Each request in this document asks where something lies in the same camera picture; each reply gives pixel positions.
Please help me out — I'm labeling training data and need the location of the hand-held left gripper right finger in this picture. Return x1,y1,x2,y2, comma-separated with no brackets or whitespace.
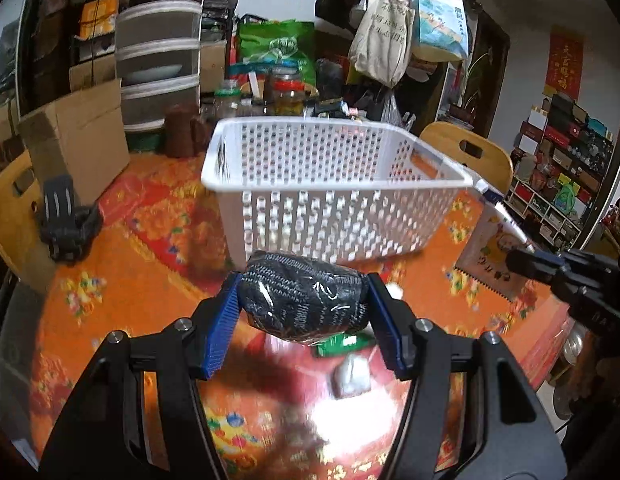
366,273,572,480

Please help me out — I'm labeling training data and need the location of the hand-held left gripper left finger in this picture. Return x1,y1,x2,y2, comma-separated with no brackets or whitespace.
37,271,247,480

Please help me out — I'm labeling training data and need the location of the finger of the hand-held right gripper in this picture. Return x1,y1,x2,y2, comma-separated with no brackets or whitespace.
506,249,567,283

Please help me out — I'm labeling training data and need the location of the black plastic-wrapped cloth bundle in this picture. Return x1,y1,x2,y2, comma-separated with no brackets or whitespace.
237,250,367,346

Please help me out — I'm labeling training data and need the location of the white perforated plastic basket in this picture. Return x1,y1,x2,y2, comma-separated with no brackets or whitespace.
200,116,475,267

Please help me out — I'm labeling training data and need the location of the brown patterned booklet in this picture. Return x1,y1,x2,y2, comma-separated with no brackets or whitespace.
455,170,538,303

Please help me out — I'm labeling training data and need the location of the green packet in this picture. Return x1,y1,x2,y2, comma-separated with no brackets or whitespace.
314,332,375,358

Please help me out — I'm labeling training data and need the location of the grey wrapped packet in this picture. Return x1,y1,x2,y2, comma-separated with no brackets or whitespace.
332,355,371,398

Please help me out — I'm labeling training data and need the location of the shelf of small boxes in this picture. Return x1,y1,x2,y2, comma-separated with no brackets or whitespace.
505,92,616,256

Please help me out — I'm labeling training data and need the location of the orange floral tablecloth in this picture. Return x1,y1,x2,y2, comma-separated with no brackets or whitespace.
27,152,576,480

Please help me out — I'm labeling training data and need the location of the wooden chair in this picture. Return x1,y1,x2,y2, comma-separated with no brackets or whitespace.
0,150,58,297
420,121,514,196

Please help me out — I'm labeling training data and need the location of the potted plant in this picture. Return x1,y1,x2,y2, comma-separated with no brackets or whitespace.
449,47,493,121

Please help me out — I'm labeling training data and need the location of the brown jug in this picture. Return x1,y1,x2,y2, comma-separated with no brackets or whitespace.
163,105,211,159

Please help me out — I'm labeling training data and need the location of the clear plastic bag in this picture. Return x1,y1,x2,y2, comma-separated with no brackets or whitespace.
377,87,405,128

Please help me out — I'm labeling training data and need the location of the glass jar green lid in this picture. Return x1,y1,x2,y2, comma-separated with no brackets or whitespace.
213,80,241,120

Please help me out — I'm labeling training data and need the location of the brown cardboard box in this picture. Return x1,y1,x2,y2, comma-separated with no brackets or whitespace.
17,78,131,207

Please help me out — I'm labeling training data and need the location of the glass jar with pickles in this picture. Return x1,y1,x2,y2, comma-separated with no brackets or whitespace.
271,66,307,116

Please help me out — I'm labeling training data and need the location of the blue printed bag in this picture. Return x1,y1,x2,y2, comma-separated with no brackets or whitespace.
411,0,471,63

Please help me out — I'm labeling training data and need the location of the beige canvas tote bag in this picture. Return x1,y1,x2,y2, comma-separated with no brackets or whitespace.
348,0,416,88

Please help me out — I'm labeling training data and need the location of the white plastic drawer tower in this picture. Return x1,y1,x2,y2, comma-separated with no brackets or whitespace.
115,0,203,133

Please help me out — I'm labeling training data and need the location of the green shopping bag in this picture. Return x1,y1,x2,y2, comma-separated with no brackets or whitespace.
236,18,317,88

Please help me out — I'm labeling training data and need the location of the yellow box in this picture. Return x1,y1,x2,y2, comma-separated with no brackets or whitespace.
79,0,122,41

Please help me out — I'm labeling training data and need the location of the black strap mount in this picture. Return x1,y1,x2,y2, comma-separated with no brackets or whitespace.
39,174,102,266

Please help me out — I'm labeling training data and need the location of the red wall hanging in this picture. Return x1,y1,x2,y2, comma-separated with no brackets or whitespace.
542,27,585,101

